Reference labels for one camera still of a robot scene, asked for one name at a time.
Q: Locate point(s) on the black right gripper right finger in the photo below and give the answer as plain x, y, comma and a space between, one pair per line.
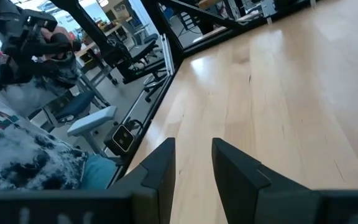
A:
253, 193

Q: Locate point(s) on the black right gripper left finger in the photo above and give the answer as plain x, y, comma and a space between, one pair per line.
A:
148, 186

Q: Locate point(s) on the grey chair armrest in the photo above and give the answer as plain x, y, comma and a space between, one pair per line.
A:
93, 119

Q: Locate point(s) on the blue chair seat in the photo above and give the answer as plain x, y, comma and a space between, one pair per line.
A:
75, 104

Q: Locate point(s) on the person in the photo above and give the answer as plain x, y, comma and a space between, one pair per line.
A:
26, 149

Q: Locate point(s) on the black office chair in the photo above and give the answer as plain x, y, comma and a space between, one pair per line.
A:
141, 59

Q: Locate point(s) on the person's hand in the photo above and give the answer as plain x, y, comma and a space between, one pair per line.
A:
57, 32

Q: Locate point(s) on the black table-level camera box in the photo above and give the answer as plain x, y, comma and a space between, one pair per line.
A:
121, 138

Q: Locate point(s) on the black diagonal frame beam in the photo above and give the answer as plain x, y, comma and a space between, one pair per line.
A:
85, 23

